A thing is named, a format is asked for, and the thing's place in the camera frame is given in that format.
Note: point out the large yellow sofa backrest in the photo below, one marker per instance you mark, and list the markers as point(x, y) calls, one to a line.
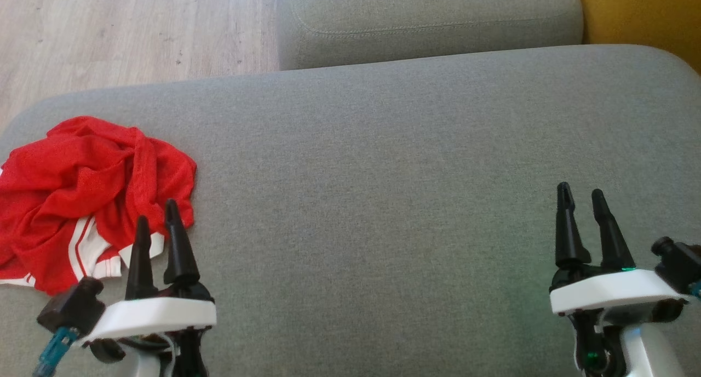
point(646, 15)

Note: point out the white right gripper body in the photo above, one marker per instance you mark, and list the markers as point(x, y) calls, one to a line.
point(608, 295)

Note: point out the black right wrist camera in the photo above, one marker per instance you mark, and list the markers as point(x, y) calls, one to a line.
point(679, 263)

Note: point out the red white number jersey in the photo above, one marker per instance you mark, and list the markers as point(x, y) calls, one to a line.
point(109, 201)

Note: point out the grey sofa seat cushion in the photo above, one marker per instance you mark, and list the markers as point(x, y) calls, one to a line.
point(427, 15)

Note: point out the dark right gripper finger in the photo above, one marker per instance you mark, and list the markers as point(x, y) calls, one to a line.
point(567, 234)
point(612, 240)

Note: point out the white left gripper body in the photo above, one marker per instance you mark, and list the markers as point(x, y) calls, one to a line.
point(159, 314)

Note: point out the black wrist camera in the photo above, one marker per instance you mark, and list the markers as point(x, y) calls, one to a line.
point(679, 263)
point(71, 310)

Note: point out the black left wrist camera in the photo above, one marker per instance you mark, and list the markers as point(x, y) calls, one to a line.
point(71, 310)

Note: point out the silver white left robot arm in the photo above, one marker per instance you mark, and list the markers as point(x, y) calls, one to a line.
point(147, 366)

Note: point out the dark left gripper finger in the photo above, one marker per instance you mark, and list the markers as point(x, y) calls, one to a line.
point(179, 251)
point(141, 262)

